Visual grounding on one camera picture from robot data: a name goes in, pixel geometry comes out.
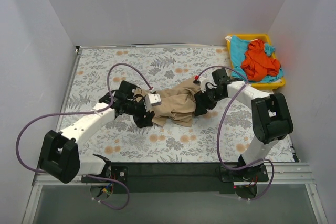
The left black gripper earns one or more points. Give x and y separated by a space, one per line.
143 114

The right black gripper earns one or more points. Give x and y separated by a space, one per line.
202 100

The beige t shirt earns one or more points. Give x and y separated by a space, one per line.
178 104

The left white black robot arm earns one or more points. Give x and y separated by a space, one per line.
59 156

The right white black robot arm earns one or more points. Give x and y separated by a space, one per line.
271 119

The floral patterned table mat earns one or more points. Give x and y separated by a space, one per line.
223 133

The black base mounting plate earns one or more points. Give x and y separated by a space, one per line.
176 177

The orange t shirt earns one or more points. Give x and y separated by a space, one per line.
258 62

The turquoise t shirt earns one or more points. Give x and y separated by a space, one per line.
253 60

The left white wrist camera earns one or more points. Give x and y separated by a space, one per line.
152 99

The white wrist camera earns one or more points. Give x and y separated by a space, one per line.
201 81
152 99

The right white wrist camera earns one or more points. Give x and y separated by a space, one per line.
201 81

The aluminium frame rail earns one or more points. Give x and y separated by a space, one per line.
285 173

